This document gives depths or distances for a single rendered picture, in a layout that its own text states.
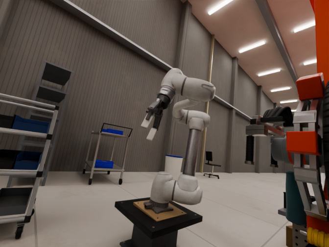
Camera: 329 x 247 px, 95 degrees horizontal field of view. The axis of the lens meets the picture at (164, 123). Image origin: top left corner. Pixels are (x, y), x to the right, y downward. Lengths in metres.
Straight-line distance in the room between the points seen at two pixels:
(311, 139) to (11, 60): 4.27
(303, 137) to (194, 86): 0.47
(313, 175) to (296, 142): 0.14
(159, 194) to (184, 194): 0.19
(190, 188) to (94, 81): 3.68
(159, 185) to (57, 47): 3.83
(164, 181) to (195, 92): 0.73
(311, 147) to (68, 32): 4.58
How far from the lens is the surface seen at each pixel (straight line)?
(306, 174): 0.75
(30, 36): 4.42
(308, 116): 0.78
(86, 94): 4.20
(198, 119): 1.29
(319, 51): 1.73
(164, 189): 1.24
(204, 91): 0.80
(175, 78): 0.83
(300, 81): 0.87
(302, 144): 0.67
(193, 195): 1.23
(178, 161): 4.29
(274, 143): 1.00
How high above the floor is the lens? 0.76
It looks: 10 degrees up
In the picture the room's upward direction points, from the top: 8 degrees clockwise
